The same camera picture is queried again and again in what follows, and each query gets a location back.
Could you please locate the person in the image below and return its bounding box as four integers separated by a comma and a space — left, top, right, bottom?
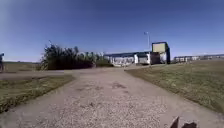
0, 52, 6, 73

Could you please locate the low white building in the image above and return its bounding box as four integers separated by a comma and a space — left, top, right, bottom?
103, 41, 172, 67

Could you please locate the street lamp pole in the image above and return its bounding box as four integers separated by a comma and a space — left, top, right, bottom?
143, 31, 151, 53

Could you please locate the clump of tall bushes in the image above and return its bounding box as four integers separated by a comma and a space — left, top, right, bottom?
39, 44, 114, 71

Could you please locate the dry grass slope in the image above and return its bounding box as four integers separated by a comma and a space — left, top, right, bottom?
124, 59, 224, 114

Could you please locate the grey gravel path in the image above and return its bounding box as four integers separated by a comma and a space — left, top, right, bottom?
0, 66, 224, 128

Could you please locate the dry grass field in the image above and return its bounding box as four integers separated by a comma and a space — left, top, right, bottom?
3, 61, 43, 72

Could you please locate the long low building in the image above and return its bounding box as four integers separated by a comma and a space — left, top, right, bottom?
173, 53, 224, 64

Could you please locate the dry grass patch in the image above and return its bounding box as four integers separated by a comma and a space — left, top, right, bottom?
0, 75, 76, 114

